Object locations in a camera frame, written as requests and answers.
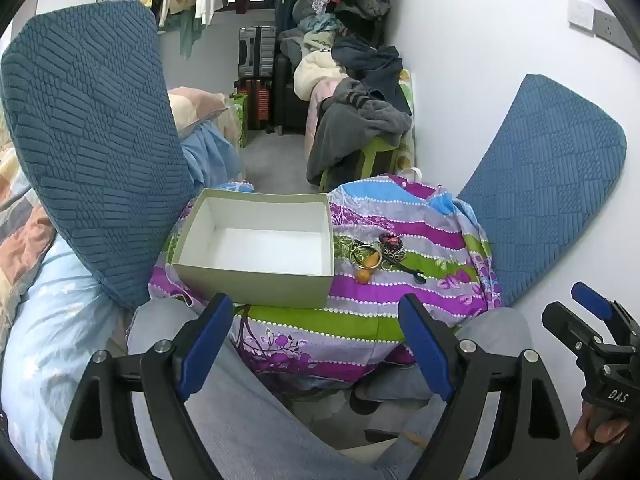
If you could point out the person's leg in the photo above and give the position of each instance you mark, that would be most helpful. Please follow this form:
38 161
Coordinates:
280 425
500 330

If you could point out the orange pendant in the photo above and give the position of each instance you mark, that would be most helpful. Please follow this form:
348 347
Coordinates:
371 261

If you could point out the pink blanket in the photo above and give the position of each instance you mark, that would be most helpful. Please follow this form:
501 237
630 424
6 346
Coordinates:
320 105

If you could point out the white wall switch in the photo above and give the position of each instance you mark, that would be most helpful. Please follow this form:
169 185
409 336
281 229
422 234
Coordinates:
581 14

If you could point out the person's left leg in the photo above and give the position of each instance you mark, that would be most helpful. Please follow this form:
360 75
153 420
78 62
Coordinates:
280 425

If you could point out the grey suitcase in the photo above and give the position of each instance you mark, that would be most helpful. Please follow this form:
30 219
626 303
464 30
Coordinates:
256 52

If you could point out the grey cardboard box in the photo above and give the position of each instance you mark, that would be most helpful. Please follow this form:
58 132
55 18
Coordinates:
260 250

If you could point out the light blue bed sheet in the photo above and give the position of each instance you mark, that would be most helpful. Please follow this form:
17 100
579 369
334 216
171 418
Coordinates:
45 360

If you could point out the green shopping bag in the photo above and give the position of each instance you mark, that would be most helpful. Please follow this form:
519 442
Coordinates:
240 120

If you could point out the gold bangles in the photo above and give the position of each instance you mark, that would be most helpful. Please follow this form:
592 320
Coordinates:
354 256

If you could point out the cream fleece blanket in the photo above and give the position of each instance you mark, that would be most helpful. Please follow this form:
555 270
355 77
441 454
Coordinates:
315 75

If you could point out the floral striped cloth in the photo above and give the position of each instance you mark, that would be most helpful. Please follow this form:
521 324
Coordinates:
400 220

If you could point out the black hairpin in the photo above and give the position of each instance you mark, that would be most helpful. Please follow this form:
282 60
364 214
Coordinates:
412 275

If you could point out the green plastic stool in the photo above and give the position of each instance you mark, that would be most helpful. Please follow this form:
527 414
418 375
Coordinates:
380 155

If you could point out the grey wall socket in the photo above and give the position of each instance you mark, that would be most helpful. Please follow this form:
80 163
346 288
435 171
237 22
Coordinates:
615 32

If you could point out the person's right leg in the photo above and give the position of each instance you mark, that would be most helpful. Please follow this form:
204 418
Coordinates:
500 330

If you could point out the floral mat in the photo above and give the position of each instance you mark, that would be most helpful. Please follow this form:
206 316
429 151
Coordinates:
407 100

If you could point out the orange bead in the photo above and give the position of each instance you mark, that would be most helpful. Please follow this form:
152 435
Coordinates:
364 277

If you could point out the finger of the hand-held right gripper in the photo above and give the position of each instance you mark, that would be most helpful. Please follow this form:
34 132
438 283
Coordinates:
567 327
592 300

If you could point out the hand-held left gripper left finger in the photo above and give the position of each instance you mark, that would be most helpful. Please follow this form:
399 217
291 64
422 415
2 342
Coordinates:
205 347

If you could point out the person's right hand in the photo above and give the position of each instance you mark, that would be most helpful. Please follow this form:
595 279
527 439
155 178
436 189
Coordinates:
607 432

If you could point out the patchwork blanket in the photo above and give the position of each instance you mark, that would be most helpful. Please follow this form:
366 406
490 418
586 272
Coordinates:
20 240

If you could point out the large blue chair back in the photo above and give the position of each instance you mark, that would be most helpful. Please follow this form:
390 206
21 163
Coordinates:
90 135

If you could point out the small blue chair back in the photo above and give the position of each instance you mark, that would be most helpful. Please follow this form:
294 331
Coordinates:
540 185

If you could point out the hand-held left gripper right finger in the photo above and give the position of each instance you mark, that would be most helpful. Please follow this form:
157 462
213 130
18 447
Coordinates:
425 347

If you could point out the red suitcase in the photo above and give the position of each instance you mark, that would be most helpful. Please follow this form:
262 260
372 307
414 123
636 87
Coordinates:
259 105

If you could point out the pink and cream pillow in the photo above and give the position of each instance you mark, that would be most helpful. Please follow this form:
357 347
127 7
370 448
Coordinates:
195 107

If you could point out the navy garment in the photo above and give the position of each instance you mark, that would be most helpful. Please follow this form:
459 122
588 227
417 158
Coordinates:
370 65

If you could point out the pile of clothes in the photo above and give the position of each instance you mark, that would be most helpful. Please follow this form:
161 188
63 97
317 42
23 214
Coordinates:
320 25

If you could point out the cream bed cover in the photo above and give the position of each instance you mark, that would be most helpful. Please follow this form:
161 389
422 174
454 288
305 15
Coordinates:
229 125

